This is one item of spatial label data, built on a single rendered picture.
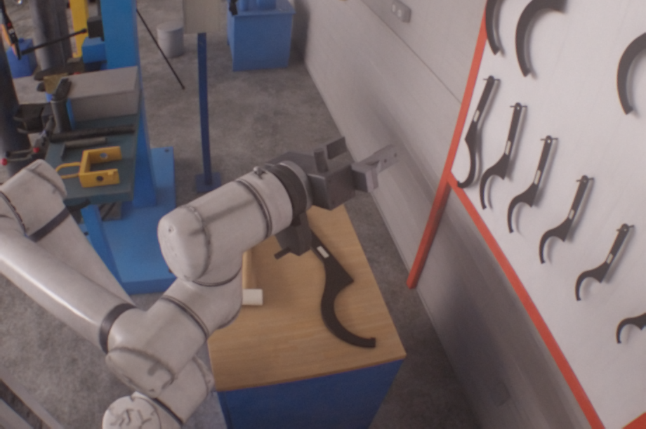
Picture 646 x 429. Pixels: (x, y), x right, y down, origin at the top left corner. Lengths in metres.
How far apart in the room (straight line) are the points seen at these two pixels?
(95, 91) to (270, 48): 2.77
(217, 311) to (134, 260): 2.15
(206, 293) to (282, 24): 4.06
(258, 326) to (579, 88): 1.23
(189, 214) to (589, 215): 1.23
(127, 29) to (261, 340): 1.65
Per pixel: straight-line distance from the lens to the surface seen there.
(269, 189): 0.61
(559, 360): 1.77
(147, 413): 1.18
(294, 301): 1.52
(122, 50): 2.49
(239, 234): 0.58
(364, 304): 1.54
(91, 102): 2.16
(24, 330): 2.88
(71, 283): 0.74
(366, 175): 0.64
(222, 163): 3.53
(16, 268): 0.86
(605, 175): 1.47
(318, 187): 0.64
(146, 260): 2.77
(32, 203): 1.06
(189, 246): 0.55
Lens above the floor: 2.18
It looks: 40 degrees down
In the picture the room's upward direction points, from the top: 7 degrees clockwise
